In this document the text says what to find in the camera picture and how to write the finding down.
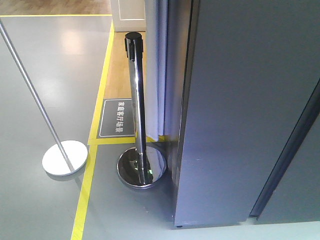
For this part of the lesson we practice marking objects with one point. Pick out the open fridge door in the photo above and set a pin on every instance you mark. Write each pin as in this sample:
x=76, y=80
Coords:
x=255, y=66

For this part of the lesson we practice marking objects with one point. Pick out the dark grey fridge body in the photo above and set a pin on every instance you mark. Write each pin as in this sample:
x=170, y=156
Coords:
x=291, y=193

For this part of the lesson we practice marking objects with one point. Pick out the black floor sign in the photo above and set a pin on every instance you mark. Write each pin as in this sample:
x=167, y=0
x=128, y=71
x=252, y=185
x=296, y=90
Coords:
x=116, y=119

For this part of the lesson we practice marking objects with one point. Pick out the white blue curtain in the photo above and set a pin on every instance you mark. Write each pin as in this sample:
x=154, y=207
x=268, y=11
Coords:
x=156, y=15

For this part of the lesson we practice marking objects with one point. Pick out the chrome stanchion post with base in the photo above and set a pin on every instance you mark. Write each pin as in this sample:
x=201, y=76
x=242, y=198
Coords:
x=141, y=166

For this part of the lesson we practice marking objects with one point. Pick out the silver stanchion post with base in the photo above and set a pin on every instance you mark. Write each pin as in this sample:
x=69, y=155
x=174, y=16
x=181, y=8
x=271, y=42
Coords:
x=65, y=157

